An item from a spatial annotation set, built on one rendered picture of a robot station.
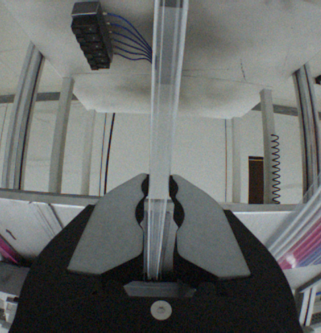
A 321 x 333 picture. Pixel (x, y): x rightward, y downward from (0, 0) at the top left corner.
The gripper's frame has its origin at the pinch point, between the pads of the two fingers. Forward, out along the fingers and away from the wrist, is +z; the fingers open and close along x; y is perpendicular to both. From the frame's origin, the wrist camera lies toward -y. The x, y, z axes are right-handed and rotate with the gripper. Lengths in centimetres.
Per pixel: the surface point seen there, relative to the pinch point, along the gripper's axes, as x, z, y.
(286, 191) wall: 138, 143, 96
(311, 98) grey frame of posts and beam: 40, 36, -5
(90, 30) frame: -13.3, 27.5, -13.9
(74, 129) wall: -82, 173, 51
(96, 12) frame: -12.1, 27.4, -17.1
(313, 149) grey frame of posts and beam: 38.7, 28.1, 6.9
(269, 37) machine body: 23.3, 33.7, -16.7
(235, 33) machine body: 15.6, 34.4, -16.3
